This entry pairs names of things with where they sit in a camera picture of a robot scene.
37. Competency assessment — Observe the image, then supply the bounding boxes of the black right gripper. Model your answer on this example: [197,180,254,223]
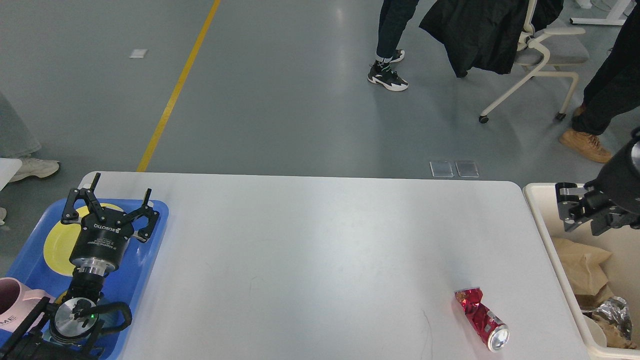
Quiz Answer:
[555,137,640,236]

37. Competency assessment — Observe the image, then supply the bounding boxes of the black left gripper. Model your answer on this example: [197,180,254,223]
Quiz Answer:
[61,172,161,277]

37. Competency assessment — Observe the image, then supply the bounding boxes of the brown paper bag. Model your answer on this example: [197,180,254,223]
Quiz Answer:
[551,237,614,312]

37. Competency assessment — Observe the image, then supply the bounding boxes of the yellow plate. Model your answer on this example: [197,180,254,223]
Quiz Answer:
[42,203,126,278]

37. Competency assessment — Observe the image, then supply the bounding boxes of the silver foil bag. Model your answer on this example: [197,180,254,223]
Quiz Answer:
[591,296,633,341]

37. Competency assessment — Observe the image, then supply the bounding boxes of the pink mug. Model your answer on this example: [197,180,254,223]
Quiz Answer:
[0,277,51,333]

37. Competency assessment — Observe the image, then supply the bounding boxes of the crushed red can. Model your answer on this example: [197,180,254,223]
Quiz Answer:
[454,287,510,353]

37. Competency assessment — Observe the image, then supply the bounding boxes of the white tissue block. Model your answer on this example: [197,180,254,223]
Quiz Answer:
[582,314,608,347]

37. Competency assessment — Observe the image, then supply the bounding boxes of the brown paper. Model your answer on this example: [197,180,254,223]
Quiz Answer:
[592,314,638,350]

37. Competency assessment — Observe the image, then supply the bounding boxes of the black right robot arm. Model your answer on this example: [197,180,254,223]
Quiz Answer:
[555,128,640,236]

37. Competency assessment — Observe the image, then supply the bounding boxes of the white waste bin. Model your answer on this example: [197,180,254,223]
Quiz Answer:
[523,183,640,360]

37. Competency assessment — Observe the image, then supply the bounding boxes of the blue plastic tray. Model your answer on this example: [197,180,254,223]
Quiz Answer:
[0,198,169,360]

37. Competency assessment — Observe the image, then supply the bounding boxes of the person in light clothes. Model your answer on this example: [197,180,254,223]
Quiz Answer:
[0,94,60,183]

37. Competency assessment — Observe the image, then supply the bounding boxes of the person with tan boots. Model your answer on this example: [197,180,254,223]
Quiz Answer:
[558,4,640,163]

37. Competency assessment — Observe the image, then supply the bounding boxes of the right floor outlet plate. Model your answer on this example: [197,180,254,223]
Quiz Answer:
[455,160,480,178]

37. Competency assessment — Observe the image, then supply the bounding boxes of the floor outlet plate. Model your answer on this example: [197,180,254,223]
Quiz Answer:
[455,160,480,178]
[429,161,455,178]

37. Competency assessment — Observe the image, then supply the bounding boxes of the left floor outlet plate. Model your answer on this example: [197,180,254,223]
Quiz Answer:
[429,161,455,178]

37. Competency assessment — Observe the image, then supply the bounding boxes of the white office chair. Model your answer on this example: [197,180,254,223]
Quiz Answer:
[478,0,589,124]

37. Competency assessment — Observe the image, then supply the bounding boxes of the white desk leg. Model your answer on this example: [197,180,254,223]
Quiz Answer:
[569,0,633,27]

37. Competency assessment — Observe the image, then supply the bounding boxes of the black jacket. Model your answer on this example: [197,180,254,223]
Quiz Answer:
[419,0,565,79]

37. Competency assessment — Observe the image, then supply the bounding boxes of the person in dark jeans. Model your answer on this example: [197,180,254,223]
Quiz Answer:
[367,0,419,92]

